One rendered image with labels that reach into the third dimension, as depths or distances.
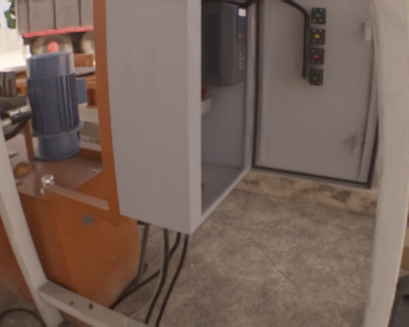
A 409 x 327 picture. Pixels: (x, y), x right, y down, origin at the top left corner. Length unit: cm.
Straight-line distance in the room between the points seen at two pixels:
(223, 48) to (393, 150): 55
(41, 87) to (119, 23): 70
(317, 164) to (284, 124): 16
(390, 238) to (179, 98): 46
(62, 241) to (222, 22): 84
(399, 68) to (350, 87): 55
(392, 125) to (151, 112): 47
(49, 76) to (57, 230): 59
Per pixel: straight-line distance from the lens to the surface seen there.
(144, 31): 71
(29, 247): 126
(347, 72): 102
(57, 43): 906
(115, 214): 90
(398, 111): 49
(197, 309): 151
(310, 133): 106
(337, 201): 229
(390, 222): 57
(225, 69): 91
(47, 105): 140
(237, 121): 108
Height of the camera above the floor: 109
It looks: 22 degrees down
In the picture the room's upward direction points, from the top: straight up
